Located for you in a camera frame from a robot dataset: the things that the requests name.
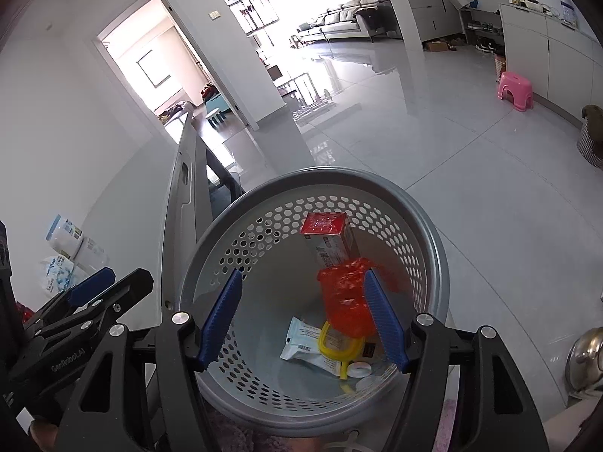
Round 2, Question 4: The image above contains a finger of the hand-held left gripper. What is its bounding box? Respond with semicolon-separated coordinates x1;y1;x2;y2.
21;266;117;327
7;268;155;402

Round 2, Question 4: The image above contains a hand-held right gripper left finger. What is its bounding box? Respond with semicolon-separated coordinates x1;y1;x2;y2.
55;269;244;452

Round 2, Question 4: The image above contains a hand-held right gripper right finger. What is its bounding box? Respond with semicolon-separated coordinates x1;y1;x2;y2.
363;268;549;452

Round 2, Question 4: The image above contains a red plastic bag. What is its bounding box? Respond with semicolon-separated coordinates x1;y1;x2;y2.
317;257;410;340

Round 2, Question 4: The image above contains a yellow plastic dish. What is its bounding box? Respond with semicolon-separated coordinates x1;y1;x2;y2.
318;320;366;356

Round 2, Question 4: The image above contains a light blue mask packet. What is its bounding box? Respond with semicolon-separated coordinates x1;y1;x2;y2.
280;316;347;377

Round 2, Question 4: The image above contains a toothpaste box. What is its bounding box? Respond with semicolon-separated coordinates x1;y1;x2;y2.
300;212;361;270

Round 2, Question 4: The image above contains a red thermos bottle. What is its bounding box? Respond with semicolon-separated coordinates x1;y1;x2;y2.
15;302;37;328

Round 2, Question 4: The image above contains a white blue tissue pack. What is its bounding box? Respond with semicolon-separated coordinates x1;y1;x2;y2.
40;255;90;299

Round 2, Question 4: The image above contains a white jar blue lid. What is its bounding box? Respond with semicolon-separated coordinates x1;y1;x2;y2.
46;213;110;274

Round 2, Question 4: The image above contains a stainless steel pot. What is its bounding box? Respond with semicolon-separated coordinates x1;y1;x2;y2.
565;327;603;402

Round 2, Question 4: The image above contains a pink plastic stool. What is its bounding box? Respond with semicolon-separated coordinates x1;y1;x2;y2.
497;72;534;113

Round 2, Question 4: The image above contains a checked fabric basket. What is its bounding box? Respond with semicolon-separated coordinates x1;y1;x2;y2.
577;105;603;169

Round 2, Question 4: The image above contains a grey sofa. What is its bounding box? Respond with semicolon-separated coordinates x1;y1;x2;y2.
297;0;401;44

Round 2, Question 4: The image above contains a dark jacket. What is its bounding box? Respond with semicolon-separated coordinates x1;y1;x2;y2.
353;7;378;30

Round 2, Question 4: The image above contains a shoe rack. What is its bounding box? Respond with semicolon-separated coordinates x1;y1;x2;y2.
459;5;503;52

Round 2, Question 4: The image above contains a white low cabinet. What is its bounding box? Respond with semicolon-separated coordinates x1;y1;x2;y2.
499;2;603;129

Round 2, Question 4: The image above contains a clothes drying rack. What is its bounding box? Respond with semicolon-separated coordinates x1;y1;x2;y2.
228;0;280;35

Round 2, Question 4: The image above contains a grey wall cabinet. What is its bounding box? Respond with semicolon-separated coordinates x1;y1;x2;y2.
398;0;465;43

